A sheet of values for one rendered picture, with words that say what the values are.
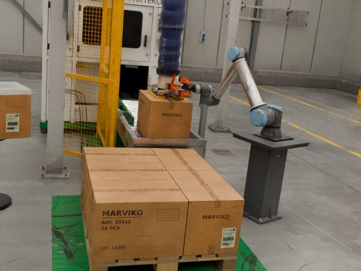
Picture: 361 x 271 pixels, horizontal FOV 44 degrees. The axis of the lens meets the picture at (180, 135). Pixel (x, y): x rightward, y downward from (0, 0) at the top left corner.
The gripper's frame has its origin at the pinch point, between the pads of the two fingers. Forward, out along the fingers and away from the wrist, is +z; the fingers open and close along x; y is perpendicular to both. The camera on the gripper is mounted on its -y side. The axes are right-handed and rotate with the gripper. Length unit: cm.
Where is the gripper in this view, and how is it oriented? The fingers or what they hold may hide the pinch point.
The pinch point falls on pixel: (174, 87)
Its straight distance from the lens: 411.7
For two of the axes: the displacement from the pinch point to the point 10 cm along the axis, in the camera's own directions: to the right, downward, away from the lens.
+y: -2.6, -2.8, 9.2
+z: -9.6, -0.3, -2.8
